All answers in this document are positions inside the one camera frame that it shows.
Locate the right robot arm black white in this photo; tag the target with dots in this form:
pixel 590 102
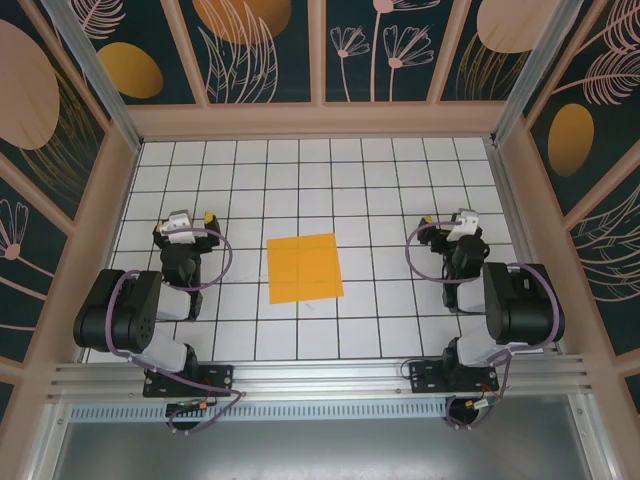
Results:
pixel 525 310

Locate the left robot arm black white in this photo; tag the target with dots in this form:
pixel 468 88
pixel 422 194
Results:
pixel 125 310

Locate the grey metal sheet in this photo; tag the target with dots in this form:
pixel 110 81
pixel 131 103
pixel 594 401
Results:
pixel 320 450

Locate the small circuit board with connector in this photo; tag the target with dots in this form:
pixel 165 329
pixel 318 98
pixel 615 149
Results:
pixel 195 406
pixel 482 402

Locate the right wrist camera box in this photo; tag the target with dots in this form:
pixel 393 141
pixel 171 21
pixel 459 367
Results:
pixel 462 227

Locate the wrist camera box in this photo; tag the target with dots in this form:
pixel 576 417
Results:
pixel 462 227
pixel 180 227

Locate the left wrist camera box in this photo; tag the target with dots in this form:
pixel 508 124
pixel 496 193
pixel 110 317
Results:
pixel 180 227

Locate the aluminium side rail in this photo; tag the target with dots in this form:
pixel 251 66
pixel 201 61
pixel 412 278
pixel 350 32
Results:
pixel 506 200

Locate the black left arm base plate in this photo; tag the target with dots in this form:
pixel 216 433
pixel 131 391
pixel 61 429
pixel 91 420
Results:
pixel 220 380

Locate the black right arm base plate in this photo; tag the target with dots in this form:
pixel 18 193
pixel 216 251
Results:
pixel 425 377

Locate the aluminium corner post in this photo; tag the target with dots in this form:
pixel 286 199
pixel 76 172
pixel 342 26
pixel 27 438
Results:
pixel 540 70
pixel 95 70

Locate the aluminium front rail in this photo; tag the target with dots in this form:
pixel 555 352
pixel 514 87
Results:
pixel 320 380

